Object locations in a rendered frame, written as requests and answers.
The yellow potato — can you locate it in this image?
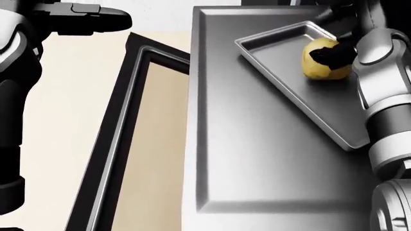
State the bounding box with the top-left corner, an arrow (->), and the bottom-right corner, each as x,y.
301,37 -> 353,81

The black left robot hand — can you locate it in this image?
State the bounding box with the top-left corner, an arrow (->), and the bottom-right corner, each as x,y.
33,2 -> 133,37

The black glass oven door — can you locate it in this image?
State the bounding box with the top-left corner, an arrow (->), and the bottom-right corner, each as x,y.
64,31 -> 191,231

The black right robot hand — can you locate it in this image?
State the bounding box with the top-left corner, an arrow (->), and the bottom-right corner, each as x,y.
309,0 -> 377,71

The grey metal baking tray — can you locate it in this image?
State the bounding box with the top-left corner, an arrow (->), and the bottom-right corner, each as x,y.
234,20 -> 372,152

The grey steel panelled counter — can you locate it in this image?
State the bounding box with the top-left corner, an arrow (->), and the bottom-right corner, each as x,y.
181,6 -> 411,231

